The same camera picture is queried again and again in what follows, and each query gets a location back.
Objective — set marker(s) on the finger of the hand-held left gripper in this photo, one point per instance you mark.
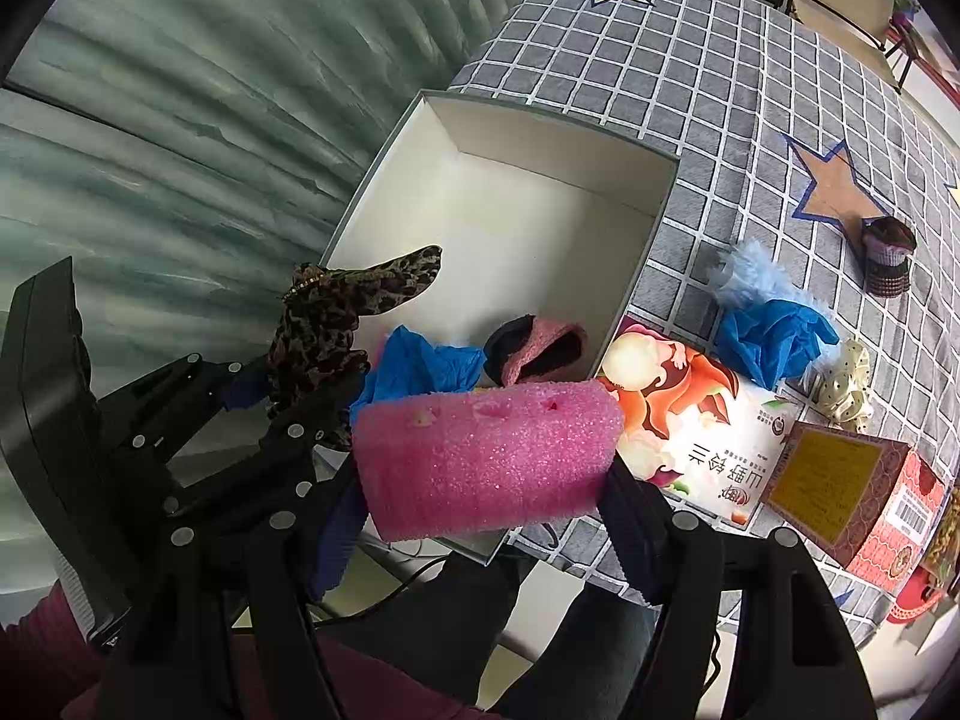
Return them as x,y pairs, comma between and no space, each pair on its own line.
300,420
244,392

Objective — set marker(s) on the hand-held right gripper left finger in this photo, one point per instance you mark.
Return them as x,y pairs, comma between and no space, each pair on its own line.
334,547

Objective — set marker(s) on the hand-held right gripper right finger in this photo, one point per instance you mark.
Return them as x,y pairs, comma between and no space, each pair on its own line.
630,532

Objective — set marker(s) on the leopard print cloth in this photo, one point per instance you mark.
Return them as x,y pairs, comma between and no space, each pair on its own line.
315,337

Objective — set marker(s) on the blue rubber glove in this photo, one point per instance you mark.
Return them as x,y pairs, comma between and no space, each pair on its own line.
420,371

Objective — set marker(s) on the large pink foam sponge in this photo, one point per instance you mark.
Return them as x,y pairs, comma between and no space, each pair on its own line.
487,457

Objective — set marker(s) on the pink and black sock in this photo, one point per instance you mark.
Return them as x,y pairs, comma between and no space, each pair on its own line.
540,345

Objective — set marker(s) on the grey storage box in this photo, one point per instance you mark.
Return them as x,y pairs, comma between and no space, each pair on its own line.
525,240

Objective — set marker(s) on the person's left forearm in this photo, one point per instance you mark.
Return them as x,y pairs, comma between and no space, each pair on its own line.
37,660

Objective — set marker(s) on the white fruit print box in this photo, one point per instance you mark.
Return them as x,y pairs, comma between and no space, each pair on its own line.
690,435

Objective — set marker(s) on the red patterned box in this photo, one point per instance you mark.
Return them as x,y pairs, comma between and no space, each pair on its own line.
832,480

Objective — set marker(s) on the blue cloth with fluffy trim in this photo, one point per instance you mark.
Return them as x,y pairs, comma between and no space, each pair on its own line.
772,341

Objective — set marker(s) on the cream polka dot cloth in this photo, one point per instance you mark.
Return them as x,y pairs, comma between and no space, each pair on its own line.
844,386

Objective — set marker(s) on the light blue fluffy cloth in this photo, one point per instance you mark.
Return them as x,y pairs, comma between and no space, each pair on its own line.
750,274

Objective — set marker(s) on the dark knitted hat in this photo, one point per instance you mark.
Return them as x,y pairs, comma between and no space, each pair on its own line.
889,255

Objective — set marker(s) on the grey checkered tablecloth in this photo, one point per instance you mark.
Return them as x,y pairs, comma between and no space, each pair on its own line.
675,90

